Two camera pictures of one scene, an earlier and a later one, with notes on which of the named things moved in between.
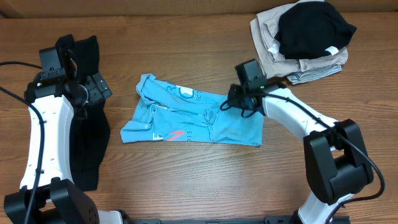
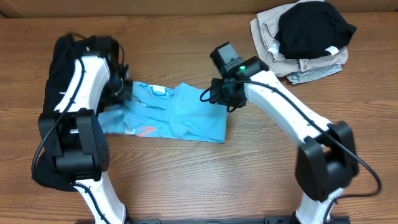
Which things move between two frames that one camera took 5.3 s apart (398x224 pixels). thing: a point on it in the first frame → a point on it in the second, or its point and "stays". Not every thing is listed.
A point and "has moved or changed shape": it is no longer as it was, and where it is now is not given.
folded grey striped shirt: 308,75 stays
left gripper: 97,86 → 125,90
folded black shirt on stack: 307,29 stays
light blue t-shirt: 174,113 has moved or changed shape
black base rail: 268,219 stays
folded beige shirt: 264,26 stays
